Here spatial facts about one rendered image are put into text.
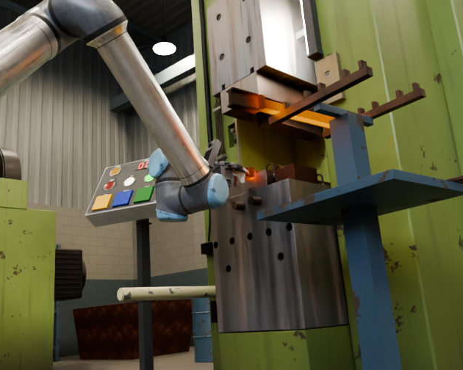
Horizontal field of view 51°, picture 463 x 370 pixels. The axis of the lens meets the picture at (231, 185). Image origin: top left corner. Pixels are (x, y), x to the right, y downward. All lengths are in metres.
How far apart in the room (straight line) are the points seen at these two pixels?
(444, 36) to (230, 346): 1.39
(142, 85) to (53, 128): 9.91
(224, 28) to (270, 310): 1.11
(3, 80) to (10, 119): 9.56
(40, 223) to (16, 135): 4.46
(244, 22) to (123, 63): 0.80
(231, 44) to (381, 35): 0.58
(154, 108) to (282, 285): 0.64
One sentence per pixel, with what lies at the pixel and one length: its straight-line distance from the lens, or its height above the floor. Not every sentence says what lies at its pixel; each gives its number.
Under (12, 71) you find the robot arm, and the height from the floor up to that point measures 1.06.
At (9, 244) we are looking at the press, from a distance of 6.25.
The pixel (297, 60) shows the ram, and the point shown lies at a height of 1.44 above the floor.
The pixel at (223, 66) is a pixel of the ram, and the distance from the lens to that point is 1.94.
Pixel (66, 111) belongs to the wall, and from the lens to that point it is 11.45.
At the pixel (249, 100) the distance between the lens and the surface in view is 1.21.
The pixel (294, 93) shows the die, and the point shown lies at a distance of 1.90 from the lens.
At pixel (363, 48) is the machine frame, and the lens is 1.68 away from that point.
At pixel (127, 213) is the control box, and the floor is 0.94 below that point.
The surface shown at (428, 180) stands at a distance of 1.07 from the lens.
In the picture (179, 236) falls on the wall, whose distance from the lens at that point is 10.45.
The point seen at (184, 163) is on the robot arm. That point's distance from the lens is 1.27.
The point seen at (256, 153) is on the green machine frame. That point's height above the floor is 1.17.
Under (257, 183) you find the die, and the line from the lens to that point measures 1.66.
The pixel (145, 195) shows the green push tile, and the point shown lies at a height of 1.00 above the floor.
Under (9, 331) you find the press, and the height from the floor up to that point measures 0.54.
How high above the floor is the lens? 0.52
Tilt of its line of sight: 15 degrees up
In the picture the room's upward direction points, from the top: 4 degrees counter-clockwise
